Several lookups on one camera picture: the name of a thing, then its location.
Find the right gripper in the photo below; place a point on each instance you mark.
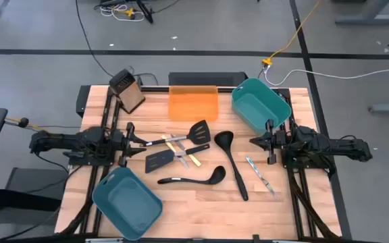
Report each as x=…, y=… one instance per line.
x=271, y=141

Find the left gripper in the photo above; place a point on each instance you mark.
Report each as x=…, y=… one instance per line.
x=128, y=141

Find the large black ladle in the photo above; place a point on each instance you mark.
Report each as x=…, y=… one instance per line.
x=224, y=139

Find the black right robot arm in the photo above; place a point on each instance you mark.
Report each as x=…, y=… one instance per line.
x=333, y=143

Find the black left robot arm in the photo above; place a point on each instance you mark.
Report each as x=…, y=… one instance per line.
x=79, y=138

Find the light teal plastic bin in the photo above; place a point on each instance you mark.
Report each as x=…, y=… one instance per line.
x=258, y=104

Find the small black ladle white label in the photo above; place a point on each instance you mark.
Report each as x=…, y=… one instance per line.
x=218, y=175

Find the dark teal plastic bin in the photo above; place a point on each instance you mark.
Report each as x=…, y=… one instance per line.
x=130, y=202

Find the black side panel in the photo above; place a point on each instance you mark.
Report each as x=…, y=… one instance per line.
x=83, y=101

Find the orange translucent plastic tray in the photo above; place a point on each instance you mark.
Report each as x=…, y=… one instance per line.
x=192, y=104

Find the black perforated metal box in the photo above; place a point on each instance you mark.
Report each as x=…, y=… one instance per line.
x=208, y=79

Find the black cart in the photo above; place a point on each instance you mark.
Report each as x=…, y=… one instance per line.
x=12, y=199

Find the grey desk leg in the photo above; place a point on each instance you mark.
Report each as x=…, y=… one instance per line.
x=366, y=19

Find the black aluminium rig frame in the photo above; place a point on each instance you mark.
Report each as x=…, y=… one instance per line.
x=154, y=89

